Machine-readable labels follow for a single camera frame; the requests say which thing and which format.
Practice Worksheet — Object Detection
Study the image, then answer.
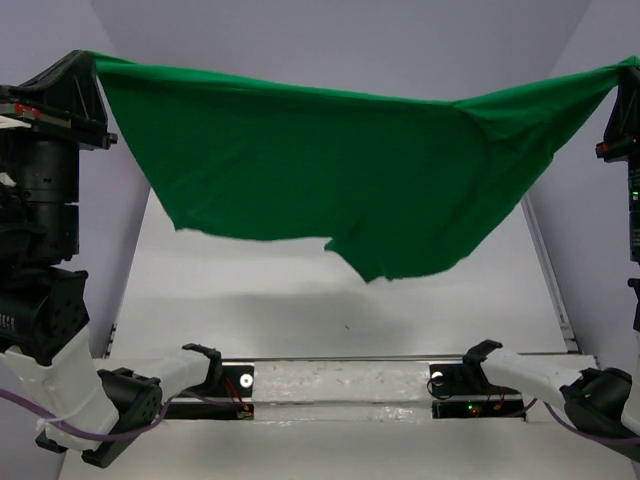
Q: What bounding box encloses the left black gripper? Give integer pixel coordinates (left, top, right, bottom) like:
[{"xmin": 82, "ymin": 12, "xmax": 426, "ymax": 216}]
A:
[{"xmin": 0, "ymin": 40, "xmax": 128, "ymax": 243}]

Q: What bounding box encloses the green t-shirt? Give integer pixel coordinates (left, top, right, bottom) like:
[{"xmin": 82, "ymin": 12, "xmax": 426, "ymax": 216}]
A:
[{"xmin": 92, "ymin": 53, "xmax": 639, "ymax": 282}]

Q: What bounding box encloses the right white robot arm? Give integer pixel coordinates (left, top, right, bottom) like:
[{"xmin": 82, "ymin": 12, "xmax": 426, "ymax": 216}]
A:
[{"xmin": 460, "ymin": 66, "xmax": 639, "ymax": 461}]

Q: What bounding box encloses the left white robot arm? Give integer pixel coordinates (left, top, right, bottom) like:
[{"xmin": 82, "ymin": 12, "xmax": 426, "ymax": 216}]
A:
[{"xmin": 1, "ymin": 50, "xmax": 222, "ymax": 468}]

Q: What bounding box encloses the white front cover board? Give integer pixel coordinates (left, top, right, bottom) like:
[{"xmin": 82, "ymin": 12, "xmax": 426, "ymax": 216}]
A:
[{"xmin": 61, "ymin": 360, "xmax": 634, "ymax": 479}]

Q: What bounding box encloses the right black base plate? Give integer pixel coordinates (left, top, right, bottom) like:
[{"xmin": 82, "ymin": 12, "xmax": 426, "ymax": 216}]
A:
[{"xmin": 426, "ymin": 363, "xmax": 527, "ymax": 420}]

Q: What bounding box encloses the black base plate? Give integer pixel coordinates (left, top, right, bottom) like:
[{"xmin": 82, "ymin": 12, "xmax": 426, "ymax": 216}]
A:
[
  {"xmin": 165, "ymin": 362, "xmax": 255, "ymax": 421},
  {"xmin": 426, "ymin": 363, "xmax": 527, "ymax": 420}
]

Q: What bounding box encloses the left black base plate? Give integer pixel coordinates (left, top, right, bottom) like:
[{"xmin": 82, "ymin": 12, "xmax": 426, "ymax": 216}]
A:
[{"xmin": 165, "ymin": 362, "xmax": 255, "ymax": 421}]

